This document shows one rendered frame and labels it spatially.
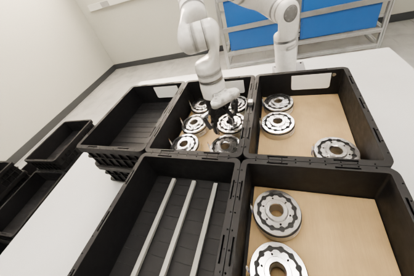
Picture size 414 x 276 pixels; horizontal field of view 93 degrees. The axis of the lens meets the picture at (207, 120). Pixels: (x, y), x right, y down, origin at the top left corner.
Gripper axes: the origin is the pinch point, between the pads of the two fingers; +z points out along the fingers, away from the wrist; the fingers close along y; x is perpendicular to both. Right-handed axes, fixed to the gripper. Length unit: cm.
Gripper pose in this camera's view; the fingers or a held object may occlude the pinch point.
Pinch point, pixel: (223, 126)
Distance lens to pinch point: 68.3
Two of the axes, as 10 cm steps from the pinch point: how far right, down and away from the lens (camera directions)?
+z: 2.5, 7.3, 6.3
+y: -8.4, 4.9, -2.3
